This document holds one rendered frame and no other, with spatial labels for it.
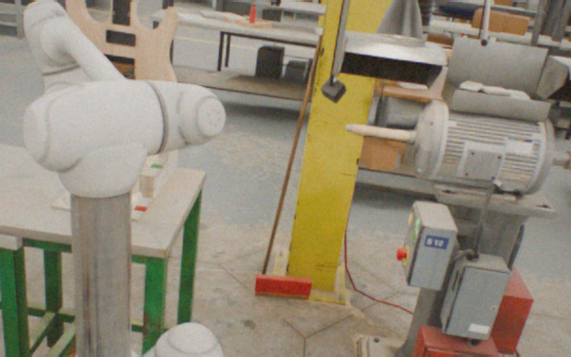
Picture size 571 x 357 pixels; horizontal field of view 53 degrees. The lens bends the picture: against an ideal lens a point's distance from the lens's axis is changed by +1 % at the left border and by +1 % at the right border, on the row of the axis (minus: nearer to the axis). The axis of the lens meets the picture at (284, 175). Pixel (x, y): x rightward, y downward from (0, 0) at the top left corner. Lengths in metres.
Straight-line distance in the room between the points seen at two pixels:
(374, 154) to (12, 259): 2.76
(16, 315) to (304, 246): 1.54
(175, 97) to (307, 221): 2.04
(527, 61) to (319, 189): 1.31
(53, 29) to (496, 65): 1.28
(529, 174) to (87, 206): 1.30
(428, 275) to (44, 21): 1.19
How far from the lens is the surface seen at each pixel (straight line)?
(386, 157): 4.11
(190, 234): 2.21
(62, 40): 1.41
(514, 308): 2.10
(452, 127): 1.76
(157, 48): 1.80
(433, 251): 1.63
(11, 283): 1.95
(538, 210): 1.91
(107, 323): 1.10
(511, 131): 1.82
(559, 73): 1.93
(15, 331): 2.05
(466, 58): 1.89
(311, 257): 3.05
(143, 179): 1.88
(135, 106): 0.94
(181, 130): 0.98
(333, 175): 2.83
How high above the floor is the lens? 1.81
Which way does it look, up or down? 24 degrees down
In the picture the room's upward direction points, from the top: 8 degrees clockwise
